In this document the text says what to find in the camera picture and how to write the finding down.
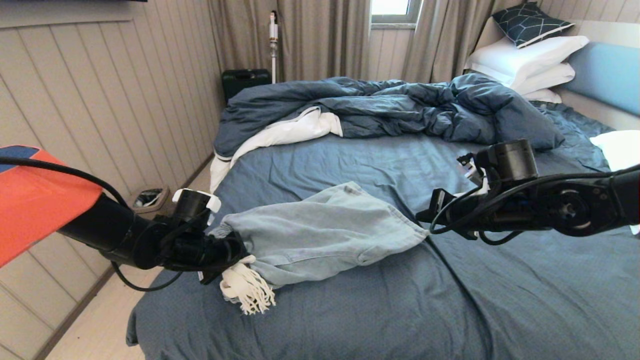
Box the light blue denim shorts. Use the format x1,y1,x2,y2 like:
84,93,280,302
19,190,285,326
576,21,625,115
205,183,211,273
207,181,431,316

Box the brown trash bin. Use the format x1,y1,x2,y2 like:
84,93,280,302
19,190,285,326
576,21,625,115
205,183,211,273
126,186,174,217

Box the dark blue white-lined duvet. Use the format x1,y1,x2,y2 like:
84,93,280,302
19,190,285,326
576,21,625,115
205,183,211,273
209,74,566,193

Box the blue bed sheet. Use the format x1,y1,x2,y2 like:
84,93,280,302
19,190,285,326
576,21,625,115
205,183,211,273
125,102,640,360

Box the small white pillow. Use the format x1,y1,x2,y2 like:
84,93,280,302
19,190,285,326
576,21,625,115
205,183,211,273
520,88,562,104

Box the flat white pillow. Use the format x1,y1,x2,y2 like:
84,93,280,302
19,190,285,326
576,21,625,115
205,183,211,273
510,62,576,97

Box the plump white pillow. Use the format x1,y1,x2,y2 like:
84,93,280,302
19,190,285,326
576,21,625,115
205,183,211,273
590,130,640,236

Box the large white pillow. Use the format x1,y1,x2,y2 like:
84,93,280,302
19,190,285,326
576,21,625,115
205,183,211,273
465,35,590,90

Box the black hard suitcase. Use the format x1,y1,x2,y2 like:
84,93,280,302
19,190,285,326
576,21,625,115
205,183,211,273
221,68,272,106

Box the narrow beige curtain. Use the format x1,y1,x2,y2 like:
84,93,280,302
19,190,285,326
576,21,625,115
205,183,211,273
401,0,501,85

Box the light blue padded headboard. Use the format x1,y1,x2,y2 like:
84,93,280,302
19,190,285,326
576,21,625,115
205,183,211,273
565,41,640,118

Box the dark geometric patterned cushion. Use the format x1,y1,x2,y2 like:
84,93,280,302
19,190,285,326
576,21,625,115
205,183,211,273
492,1,576,49

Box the white stick vacuum cleaner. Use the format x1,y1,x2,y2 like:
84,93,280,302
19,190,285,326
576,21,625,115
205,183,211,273
268,11,279,84

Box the wide beige curtain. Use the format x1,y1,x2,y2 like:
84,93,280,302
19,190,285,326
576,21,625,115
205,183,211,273
207,0,372,83

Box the left wrist camera white cap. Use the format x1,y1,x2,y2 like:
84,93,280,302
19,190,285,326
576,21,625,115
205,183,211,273
172,188,223,230

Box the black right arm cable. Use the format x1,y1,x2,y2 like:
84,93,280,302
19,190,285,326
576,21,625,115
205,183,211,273
428,169,640,247

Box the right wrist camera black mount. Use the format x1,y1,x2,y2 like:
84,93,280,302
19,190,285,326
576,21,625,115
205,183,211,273
456,139,541,197

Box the beige bed frame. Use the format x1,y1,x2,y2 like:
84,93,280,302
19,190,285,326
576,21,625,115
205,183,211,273
475,19,640,132

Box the window with grey frame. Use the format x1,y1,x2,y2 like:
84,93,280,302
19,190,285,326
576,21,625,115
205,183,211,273
371,0,423,28

